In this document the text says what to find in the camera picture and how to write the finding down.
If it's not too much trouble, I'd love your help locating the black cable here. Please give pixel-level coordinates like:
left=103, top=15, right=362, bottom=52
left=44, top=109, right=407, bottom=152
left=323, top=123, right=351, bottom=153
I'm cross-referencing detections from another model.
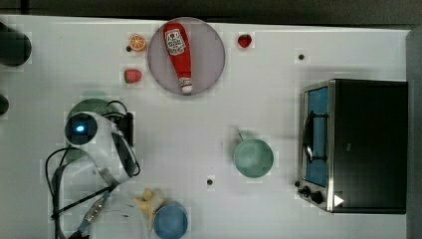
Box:
left=45, top=146, right=110, bottom=239

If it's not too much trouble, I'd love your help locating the green plastic strainer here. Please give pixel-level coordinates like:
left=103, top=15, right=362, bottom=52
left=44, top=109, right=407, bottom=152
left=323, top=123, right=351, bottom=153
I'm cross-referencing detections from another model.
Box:
left=65, top=99, right=115, bottom=163

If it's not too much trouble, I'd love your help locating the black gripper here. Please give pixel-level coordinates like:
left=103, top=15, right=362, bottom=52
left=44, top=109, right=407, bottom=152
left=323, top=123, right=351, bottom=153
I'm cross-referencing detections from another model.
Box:
left=115, top=113, right=134, bottom=146

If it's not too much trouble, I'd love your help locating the grey round plate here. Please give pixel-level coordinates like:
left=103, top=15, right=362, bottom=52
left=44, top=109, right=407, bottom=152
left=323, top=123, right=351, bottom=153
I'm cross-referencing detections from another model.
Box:
left=147, top=17, right=225, bottom=96

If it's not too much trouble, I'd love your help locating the black toaster oven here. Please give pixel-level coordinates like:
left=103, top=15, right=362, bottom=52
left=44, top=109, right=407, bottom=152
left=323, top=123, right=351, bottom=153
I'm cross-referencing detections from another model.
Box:
left=295, top=79, right=408, bottom=214

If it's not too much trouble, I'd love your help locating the green mug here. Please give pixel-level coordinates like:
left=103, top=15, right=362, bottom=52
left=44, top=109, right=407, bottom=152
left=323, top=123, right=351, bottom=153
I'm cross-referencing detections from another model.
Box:
left=233, top=131, right=275, bottom=178

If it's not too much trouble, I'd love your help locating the red plush ketchup bottle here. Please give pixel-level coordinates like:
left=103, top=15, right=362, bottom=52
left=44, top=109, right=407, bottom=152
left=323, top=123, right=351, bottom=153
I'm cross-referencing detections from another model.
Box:
left=163, top=22, right=192, bottom=95

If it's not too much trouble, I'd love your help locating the small red strawberry toy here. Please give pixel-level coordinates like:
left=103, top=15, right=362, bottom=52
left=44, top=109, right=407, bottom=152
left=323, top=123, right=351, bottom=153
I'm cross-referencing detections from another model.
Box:
left=238, top=34, right=252, bottom=48

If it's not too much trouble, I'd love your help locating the black round pot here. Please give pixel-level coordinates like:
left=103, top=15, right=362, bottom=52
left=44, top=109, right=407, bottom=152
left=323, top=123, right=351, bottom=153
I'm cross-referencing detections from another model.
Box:
left=0, top=23, right=32, bottom=67

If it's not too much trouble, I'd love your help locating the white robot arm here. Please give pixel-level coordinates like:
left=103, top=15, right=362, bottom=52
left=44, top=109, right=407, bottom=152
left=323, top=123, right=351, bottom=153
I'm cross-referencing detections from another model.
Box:
left=49, top=112, right=141, bottom=239

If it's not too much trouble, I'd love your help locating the orange slice toy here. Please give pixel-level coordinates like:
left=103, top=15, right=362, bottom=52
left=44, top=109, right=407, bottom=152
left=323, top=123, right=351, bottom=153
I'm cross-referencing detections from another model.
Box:
left=128, top=34, right=147, bottom=52

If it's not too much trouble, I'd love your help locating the pink plush strawberry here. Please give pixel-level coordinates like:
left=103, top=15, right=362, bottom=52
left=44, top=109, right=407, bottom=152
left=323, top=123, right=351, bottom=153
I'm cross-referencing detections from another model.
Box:
left=123, top=69, right=142, bottom=84

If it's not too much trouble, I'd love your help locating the plush peeled banana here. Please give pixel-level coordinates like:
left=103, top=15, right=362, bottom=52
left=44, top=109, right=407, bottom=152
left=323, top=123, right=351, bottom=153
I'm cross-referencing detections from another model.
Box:
left=134, top=188, right=166, bottom=232

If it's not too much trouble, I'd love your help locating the blue cup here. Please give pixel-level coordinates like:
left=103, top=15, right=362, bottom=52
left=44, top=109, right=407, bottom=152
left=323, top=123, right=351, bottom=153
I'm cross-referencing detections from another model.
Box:
left=153, top=202, right=188, bottom=239

